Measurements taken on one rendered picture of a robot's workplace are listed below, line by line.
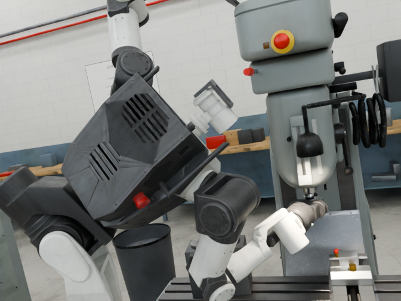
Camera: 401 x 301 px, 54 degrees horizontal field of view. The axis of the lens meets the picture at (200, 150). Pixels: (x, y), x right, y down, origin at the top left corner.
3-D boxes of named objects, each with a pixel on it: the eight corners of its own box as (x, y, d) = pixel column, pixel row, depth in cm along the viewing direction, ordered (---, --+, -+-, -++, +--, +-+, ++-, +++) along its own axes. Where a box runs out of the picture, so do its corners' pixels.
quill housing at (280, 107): (342, 187, 119) (329, 82, 114) (275, 193, 125) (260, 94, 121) (341, 172, 136) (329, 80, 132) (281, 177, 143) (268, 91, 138)
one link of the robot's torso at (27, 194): (-23, 202, 92) (32, 153, 91) (0, 190, 105) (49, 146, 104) (62, 283, 96) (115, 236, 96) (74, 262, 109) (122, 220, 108)
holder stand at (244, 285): (251, 295, 142) (242, 243, 139) (193, 299, 147) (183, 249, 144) (252, 278, 154) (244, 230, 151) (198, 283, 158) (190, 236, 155)
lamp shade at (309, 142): (302, 158, 105) (298, 136, 104) (293, 154, 112) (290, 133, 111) (327, 153, 105) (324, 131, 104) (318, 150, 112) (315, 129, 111)
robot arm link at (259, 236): (286, 206, 111) (248, 233, 109) (305, 232, 110) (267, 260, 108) (281, 208, 118) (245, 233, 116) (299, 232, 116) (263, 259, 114)
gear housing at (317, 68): (336, 82, 110) (332, 45, 109) (252, 95, 118) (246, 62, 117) (334, 78, 141) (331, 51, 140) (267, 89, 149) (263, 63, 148)
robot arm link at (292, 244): (298, 200, 118) (284, 213, 109) (320, 230, 116) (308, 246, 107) (271, 218, 124) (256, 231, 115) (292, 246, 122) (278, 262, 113)
